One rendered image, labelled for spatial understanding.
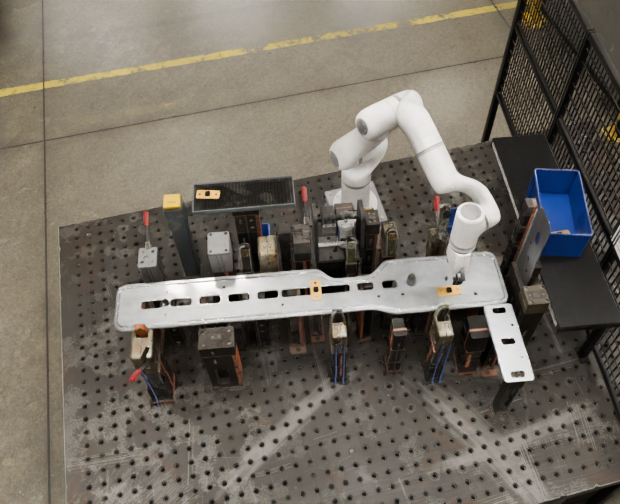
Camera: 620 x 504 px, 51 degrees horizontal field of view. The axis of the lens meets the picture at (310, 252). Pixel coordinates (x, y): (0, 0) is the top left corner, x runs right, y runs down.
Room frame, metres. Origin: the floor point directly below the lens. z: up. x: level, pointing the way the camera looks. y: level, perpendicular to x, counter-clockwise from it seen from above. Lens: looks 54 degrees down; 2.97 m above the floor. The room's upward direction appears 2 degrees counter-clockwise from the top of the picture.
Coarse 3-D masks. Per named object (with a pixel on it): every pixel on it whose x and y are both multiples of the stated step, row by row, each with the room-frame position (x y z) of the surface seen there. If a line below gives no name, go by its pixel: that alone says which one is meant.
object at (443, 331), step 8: (448, 320) 1.08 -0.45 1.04; (432, 328) 1.09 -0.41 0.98; (440, 328) 1.05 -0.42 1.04; (448, 328) 1.05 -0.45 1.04; (432, 336) 1.07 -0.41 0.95; (440, 336) 1.02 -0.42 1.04; (448, 336) 1.02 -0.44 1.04; (432, 344) 1.05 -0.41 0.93; (440, 344) 1.02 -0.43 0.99; (448, 344) 1.02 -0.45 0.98; (424, 352) 1.10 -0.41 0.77; (432, 352) 1.05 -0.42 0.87; (440, 352) 1.02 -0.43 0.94; (448, 352) 1.02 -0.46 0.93; (424, 360) 1.08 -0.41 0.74; (432, 360) 1.03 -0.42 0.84; (440, 360) 1.05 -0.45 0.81; (424, 368) 1.06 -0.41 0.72; (432, 368) 1.03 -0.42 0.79; (440, 368) 1.03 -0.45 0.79; (424, 376) 1.04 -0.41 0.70; (432, 376) 1.03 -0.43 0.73; (440, 376) 1.02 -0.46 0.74; (424, 384) 1.01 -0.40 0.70
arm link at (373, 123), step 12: (372, 108) 1.59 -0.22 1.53; (384, 108) 1.58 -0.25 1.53; (396, 108) 1.58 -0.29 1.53; (360, 120) 1.56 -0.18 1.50; (372, 120) 1.54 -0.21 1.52; (384, 120) 1.55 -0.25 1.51; (396, 120) 1.56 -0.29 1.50; (360, 132) 1.55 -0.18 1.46; (372, 132) 1.53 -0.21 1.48; (384, 132) 1.54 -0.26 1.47; (336, 144) 1.75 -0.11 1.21; (348, 144) 1.71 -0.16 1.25; (360, 144) 1.67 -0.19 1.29; (372, 144) 1.64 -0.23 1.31; (336, 156) 1.72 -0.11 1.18; (348, 156) 1.69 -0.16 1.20; (360, 156) 1.68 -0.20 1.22; (348, 168) 1.70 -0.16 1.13
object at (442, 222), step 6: (444, 204) 1.44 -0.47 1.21; (444, 210) 1.42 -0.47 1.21; (450, 210) 1.42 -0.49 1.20; (438, 216) 1.43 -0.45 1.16; (444, 216) 1.40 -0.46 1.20; (450, 216) 1.40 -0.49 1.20; (438, 222) 1.42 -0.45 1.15; (444, 222) 1.42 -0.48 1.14; (438, 228) 1.41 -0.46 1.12; (444, 228) 1.42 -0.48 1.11; (438, 234) 1.41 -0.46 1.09; (444, 234) 1.41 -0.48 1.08; (444, 240) 1.40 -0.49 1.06
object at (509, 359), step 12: (492, 312) 1.13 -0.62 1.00; (492, 324) 1.08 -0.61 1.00; (504, 324) 1.08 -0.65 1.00; (516, 324) 1.08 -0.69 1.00; (492, 336) 1.04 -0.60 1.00; (504, 336) 1.04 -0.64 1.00; (516, 336) 1.03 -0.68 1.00; (504, 348) 0.99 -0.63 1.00; (516, 348) 0.99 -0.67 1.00; (504, 360) 0.95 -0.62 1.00; (516, 360) 0.95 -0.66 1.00; (528, 360) 0.94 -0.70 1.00; (504, 372) 0.90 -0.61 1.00; (528, 372) 0.90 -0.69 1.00
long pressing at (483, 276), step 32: (480, 256) 1.37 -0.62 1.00; (128, 288) 1.29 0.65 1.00; (160, 288) 1.28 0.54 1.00; (192, 288) 1.28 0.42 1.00; (224, 288) 1.27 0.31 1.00; (256, 288) 1.26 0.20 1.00; (288, 288) 1.26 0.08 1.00; (352, 288) 1.25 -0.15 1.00; (384, 288) 1.24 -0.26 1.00; (416, 288) 1.24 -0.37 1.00; (480, 288) 1.23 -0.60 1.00; (128, 320) 1.15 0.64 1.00; (160, 320) 1.15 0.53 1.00; (192, 320) 1.14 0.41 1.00; (224, 320) 1.14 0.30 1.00
